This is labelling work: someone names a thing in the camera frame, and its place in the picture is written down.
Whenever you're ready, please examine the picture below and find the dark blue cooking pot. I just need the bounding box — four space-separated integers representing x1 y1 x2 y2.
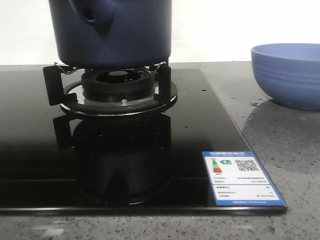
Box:
49 0 172 69

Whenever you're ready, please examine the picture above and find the blue energy efficiency label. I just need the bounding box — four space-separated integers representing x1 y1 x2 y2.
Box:
202 151 287 207

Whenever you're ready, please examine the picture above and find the black pot support grate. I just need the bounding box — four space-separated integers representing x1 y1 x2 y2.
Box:
43 62 178 118

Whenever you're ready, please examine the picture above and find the black glass gas stove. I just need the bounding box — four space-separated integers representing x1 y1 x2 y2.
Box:
0 69 287 216

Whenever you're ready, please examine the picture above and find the black gas burner head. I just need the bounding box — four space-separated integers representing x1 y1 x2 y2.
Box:
81 67 155 103

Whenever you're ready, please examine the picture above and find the light blue ceramic bowl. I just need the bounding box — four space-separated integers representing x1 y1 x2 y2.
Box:
251 43 320 110

